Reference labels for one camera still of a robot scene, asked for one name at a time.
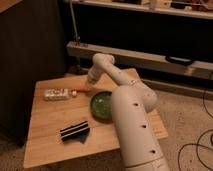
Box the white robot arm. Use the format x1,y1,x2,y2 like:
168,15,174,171
86,53,170,171

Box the green ceramic plate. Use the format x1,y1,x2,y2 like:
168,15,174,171
90,91,111,120

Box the clear plastic water bottle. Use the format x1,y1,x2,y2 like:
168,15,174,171
43,88,77,101

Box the metal vertical pole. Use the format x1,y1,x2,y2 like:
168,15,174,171
69,0,81,45

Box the wooden folding table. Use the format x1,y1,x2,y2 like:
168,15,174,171
23,76,167,171

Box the dark cabinet on left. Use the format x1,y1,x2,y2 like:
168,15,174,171
0,0,66,146

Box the wooden shelf with items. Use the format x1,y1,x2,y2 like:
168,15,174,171
63,0,213,20

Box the black handle on rail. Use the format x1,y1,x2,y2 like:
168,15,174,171
165,56,195,66

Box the grey metal floor rail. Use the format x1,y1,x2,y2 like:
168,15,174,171
67,41,213,79

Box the black floor cables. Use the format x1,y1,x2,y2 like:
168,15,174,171
176,71,213,171

